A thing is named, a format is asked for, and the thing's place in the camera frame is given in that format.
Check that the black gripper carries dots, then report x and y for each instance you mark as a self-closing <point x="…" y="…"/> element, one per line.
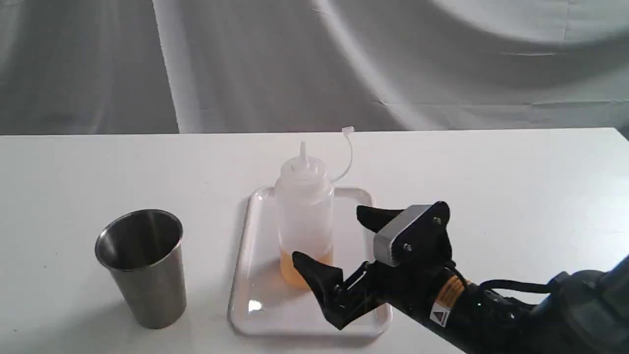
<point x="412" y="288"/>

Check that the clear plastic squeeze bottle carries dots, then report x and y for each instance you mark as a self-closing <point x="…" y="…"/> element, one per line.
<point x="304" y="195"/>

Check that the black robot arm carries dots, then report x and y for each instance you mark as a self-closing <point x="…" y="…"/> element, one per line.
<point x="581" y="313"/>

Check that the stainless steel cup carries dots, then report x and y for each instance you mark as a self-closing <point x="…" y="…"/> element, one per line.
<point x="142" y="250"/>

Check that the white plastic tray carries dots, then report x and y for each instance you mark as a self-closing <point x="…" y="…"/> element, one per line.
<point x="262" y="304"/>

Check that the grey fabric backdrop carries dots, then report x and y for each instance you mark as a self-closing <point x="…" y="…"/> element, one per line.
<point x="236" y="66"/>

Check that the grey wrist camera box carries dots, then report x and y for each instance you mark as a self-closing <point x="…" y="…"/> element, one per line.
<point x="416" y="234"/>

